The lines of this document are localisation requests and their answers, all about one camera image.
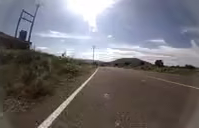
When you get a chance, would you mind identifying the thin utility pole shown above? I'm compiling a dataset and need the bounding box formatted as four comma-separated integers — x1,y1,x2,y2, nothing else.
91,45,97,65

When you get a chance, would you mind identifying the distant hill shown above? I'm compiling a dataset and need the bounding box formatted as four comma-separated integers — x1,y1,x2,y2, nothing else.
108,57,154,67

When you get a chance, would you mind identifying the dark sloping wall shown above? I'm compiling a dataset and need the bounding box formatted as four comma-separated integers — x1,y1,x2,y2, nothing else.
0,27,31,51

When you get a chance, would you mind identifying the transformer pole frame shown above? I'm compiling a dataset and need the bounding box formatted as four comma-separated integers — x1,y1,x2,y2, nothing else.
14,3,41,44

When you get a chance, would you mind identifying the dark round tree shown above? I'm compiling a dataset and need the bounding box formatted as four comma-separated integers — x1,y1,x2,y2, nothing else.
154,59,165,68

